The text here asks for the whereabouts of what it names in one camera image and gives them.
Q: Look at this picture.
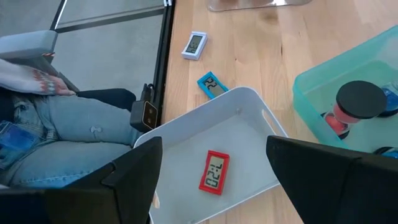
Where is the red sand timer black cap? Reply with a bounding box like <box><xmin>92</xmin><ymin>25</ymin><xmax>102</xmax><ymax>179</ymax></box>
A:
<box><xmin>321</xmin><ymin>80</ymin><xmax>388</xmax><ymax>140</ymax></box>

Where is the clear plastic bin right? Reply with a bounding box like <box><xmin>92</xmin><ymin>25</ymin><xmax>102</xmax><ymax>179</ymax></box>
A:
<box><xmin>133</xmin><ymin>86</ymin><xmax>289</xmax><ymax>224</ymax></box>

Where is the black aluminium table frame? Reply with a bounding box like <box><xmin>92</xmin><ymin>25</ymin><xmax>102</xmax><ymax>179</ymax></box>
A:
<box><xmin>152</xmin><ymin>0</ymin><xmax>177</xmax><ymax>125</ymax></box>

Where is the black chair seat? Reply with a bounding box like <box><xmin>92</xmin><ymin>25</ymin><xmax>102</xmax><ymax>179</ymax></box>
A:
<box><xmin>76</xmin><ymin>88</ymin><xmax>137</xmax><ymax>112</ymax></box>

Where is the white digital clock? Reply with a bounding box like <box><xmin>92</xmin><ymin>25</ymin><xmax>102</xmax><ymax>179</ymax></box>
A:
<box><xmin>182</xmin><ymin>30</ymin><xmax>208</xmax><ymax>61</ymax></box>

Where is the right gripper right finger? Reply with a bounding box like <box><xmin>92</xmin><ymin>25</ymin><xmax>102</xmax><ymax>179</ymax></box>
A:
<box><xmin>266</xmin><ymin>135</ymin><xmax>398</xmax><ymax>224</ymax></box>

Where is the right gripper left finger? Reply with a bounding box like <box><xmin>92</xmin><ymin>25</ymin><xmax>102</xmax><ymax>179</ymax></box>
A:
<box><xmin>0</xmin><ymin>136</ymin><xmax>163</xmax><ymax>224</ymax></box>

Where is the teal translucent plastic tray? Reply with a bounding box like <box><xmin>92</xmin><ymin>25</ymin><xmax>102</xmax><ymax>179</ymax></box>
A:
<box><xmin>292</xmin><ymin>25</ymin><xmax>398</xmax><ymax>155</ymax></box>

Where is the person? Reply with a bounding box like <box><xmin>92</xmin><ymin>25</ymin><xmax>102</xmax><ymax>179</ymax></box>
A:
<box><xmin>0</xmin><ymin>58</ymin><xmax>144</xmax><ymax>190</ymax></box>

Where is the teal card packet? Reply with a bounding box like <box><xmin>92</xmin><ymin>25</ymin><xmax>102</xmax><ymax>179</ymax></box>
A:
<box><xmin>197</xmin><ymin>71</ymin><xmax>230</xmax><ymax>100</ymax></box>

